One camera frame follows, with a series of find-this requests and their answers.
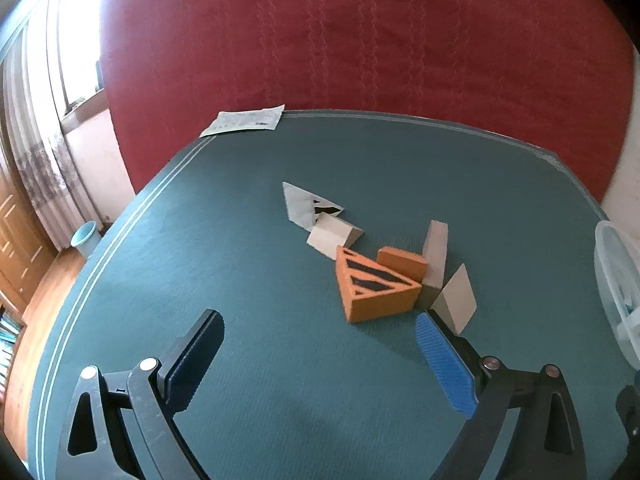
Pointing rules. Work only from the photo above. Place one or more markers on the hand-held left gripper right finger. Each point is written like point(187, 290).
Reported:
point(445, 365)

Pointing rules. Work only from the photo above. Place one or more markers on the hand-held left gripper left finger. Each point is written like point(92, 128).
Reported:
point(195, 360)

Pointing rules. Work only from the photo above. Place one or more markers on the beige wedge block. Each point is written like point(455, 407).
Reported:
point(457, 300)

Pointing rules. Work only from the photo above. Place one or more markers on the orange striped triangular box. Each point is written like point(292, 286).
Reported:
point(380, 305)

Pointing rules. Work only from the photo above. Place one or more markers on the orange rectangular block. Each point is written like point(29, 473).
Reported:
point(400, 260)

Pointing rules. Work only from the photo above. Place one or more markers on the grey-brown block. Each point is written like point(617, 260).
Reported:
point(435, 250)

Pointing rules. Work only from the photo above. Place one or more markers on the pale wedge block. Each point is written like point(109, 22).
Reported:
point(327, 235)

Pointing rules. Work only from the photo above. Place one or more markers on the white patterned triangular box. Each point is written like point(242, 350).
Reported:
point(300, 205)

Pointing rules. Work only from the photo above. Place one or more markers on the green table mat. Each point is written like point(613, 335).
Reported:
point(250, 260)

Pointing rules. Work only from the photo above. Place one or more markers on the blue wastebasket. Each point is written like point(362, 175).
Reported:
point(82, 240)

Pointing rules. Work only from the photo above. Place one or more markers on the row of books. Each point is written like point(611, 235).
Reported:
point(7, 340)

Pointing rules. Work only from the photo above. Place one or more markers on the wooden door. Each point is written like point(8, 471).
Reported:
point(15, 240)

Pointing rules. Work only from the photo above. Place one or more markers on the white paper sheet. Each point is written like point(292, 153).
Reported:
point(245, 120)

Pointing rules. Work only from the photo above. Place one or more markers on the patterned curtain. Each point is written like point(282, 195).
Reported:
point(45, 160)

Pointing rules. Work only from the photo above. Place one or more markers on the window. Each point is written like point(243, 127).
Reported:
point(80, 60)

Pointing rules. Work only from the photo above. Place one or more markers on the red quilted blanket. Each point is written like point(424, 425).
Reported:
point(350, 35)

